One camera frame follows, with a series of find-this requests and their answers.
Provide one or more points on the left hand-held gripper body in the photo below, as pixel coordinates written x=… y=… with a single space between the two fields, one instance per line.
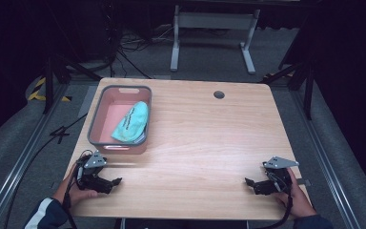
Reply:
x=92 y=183

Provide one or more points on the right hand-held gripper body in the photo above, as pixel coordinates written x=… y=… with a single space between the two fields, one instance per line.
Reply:
x=274 y=184

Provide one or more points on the person's left hand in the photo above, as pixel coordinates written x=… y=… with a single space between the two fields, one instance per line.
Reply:
x=71 y=193

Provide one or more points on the person's right hand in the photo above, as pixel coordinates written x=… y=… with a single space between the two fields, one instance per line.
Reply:
x=298 y=203

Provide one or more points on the turquoise cloth with black print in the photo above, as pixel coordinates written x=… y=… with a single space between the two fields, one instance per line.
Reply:
x=133 y=122

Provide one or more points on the pink basin with grey rim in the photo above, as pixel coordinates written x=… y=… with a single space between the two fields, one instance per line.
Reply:
x=114 y=111

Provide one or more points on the black metal stand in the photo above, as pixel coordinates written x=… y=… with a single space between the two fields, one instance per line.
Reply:
x=308 y=92
x=48 y=82

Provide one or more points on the yellow and black floor tape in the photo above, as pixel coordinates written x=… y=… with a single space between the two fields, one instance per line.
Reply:
x=35 y=94

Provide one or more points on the aluminium floor rail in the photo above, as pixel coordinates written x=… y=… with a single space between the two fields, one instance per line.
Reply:
x=16 y=171
x=327 y=159

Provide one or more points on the grey metal desk frame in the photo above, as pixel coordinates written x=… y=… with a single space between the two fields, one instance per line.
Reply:
x=216 y=20

